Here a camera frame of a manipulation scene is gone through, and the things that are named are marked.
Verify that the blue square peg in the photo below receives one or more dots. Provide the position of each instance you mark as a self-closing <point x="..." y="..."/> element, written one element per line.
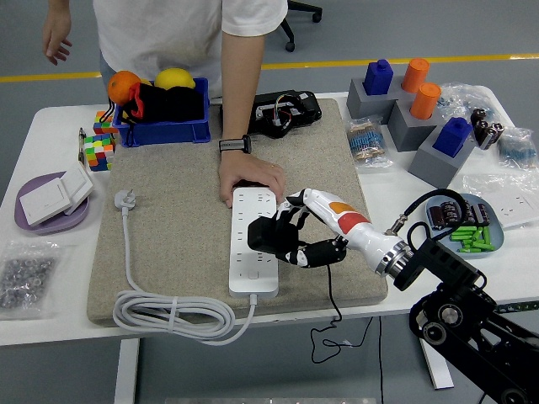
<point x="450" y="139"/>
<point x="377" y="78"/>

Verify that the clear bag of metal nuts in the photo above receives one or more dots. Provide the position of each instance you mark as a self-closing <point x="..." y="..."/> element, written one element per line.
<point x="25" y="278"/>

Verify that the small colourful puzzle cube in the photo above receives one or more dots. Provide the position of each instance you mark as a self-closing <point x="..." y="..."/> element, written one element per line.
<point x="101" y="122"/>

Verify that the yellow lemon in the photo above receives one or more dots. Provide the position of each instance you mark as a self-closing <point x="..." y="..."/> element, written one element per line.
<point x="174" y="78"/>

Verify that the metal pen tool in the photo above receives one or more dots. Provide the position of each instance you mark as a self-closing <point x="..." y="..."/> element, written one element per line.
<point x="81" y="147"/>

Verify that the dark capacitor with print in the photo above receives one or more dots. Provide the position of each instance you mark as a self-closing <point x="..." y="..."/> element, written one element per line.
<point x="449" y="212"/>
<point x="436" y="216"/>
<point x="460" y="215"/>
<point x="482" y="214"/>

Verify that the black cylinder capacitor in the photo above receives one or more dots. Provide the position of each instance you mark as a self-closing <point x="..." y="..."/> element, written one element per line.
<point x="482" y="131"/>
<point x="493" y="134"/>
<point x="477" y="115"/>

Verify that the white table leg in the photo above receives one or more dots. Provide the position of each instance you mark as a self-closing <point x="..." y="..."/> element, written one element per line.
<point x="442" y="379"/>
<point x="126" y="370"/>

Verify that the green cylinder pile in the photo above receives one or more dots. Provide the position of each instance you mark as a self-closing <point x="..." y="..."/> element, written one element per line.
<point x="467" y="232"/>

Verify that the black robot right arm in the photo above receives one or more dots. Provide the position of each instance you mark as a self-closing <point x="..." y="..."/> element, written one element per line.
<point x="442" y="261"/>

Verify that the person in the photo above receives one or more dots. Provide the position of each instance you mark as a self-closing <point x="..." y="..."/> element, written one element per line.
<point x="168" y="33"/>

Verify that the grey cube block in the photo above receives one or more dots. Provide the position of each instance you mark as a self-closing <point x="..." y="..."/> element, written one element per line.
<point x="362" y="105"/>
<point x="396" y="90"/>
<point x="429" y="168"/>
<point x="406" y="130"/>

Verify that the black wristwatch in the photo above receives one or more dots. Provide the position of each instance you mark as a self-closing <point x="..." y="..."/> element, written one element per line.
<point x="233" y="145"/>

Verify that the person's left forearm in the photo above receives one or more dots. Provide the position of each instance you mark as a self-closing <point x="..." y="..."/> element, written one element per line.
<point x="240" y="84"/>

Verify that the black plug adapter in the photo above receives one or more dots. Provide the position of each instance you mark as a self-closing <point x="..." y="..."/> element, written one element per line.
<point x="261" y="235"/>

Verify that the clear bag of small parts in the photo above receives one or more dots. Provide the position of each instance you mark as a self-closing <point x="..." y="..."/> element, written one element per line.
<point x="459" y="99"/>

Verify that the bag of blue resistors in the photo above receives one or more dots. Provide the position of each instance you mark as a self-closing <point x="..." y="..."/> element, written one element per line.
<point x="516" y="151"/>
<point x="366" y="141"/>

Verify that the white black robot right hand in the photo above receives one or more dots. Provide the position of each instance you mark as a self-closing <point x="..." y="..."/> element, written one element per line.
<point x="358" y="229"/>

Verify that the blue plastic bin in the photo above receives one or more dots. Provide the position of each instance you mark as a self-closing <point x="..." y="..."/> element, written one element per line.
<point x="168" y="130"/>

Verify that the large colourful puzzle cube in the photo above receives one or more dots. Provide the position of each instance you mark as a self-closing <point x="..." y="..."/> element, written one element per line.
<point x="99" y="153"/>

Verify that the orange fruit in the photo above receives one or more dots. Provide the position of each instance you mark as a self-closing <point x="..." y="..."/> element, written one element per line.
<point x="120" y="86"/>

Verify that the clear plastic bag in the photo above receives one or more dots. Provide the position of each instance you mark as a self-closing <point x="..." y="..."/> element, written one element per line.
<point x="480" y="185"/>

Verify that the purple plate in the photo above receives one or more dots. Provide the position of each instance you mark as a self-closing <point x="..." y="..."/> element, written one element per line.
<point x="63" y="223"/>

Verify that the grey-brown mat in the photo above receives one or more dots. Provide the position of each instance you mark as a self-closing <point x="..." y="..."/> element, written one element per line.
<point x="177" y="202"/>

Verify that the white power strip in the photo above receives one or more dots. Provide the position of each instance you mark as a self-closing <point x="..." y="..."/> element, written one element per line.
<point x="242" y="210"/>

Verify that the black table control panel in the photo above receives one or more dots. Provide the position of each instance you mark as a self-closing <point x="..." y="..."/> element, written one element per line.
<point x="522" y="306"/>

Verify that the white socket panel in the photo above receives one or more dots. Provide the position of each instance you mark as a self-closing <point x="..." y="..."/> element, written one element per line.
<point x="513" y="210"/>

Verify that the person's right hand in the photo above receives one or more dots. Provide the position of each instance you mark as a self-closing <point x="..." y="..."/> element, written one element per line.
<point x="57" y="40"/>

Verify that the light blue plate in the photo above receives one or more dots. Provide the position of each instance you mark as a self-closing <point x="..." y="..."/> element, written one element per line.
<point x="497" y="237"/>

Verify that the white wall switch panel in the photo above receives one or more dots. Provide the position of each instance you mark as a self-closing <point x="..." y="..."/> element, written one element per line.
<point x="44" y="202"/>
<point x="78" y="183"/>

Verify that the person's left hand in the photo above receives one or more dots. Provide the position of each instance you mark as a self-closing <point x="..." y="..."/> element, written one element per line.
<point x="248" y="168"/>

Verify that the orange cylinder peg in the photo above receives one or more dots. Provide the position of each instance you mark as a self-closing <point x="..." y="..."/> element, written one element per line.
<point x="425" y="101"/>
<point x="414" y="73"/>

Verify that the black office chair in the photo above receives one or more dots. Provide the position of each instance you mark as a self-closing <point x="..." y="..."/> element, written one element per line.
<point x="289" y="45"/>

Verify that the person's right forearm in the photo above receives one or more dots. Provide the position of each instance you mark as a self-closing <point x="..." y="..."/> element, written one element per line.
<point x="58" y="10"/>

